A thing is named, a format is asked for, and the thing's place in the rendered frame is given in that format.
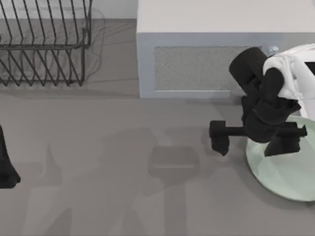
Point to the pale green plate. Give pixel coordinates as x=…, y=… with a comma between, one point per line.
x=283, y=177

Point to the pale grey cabinet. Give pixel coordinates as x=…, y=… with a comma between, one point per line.
x=187, y=22

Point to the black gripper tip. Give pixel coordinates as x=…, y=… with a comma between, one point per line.
x=6, y=167

